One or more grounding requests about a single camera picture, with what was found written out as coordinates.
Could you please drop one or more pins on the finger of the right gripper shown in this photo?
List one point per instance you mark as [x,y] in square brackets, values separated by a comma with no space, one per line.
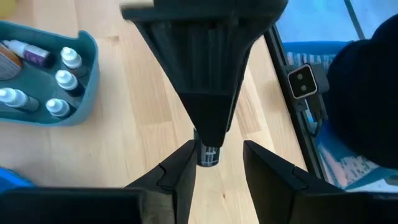
[205,77]

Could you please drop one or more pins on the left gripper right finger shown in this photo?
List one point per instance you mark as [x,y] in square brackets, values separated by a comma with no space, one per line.
[311,208]

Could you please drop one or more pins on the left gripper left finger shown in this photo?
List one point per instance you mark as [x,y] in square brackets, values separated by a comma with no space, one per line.
[93,208]

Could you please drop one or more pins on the small dark dropper bottle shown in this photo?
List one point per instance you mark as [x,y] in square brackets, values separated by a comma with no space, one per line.
[34,55]
[209,157]

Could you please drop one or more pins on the small blue dropper bottle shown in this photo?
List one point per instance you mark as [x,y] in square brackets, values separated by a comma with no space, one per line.
[57,107]

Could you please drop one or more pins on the small black dropper bottle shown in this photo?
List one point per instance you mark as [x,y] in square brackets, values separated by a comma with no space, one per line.
[66,80]

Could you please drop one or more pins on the small green dropper bottle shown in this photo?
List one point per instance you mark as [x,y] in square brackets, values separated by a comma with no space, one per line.
[15,97]

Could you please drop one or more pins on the small brown dropper bottle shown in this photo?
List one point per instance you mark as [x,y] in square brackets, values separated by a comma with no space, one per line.
[71,57]

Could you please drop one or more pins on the orange-yellow squeeze bottle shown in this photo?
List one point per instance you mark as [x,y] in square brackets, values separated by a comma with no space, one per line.
[7,65]

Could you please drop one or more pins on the blue slotted plastic basket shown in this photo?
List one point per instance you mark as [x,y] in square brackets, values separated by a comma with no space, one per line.
[12,180]

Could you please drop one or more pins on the person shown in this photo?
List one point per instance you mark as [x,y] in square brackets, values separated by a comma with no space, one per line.
[363,102]

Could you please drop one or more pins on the black depth camera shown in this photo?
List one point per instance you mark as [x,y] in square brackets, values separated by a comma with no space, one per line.
[302,81]

